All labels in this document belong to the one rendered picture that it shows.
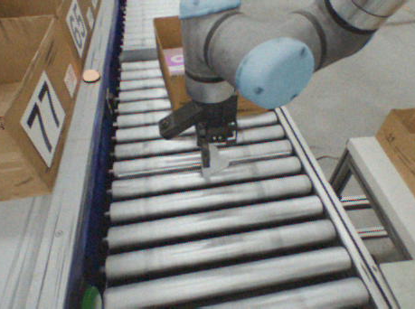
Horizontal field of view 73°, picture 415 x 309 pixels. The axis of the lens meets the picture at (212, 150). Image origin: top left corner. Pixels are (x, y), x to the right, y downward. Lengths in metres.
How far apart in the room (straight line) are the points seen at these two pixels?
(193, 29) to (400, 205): 0.60
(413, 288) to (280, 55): 0.52
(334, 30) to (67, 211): 0.50
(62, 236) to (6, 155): 0.15
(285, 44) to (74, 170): 0.44
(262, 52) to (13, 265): 0.47
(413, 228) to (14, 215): 0.79
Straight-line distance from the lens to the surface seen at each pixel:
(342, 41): 0.44
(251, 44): 0.36
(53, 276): 0.50
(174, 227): 0.64
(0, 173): 0.57
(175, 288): 0.59
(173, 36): 1.12
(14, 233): 0.58
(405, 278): 0.70
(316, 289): 0.62
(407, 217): 0.78
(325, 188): 0.75
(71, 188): 0.58
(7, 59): 0.90
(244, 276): 0.60
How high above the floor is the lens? 1.31
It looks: 47 degrees down
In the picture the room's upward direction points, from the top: straight up
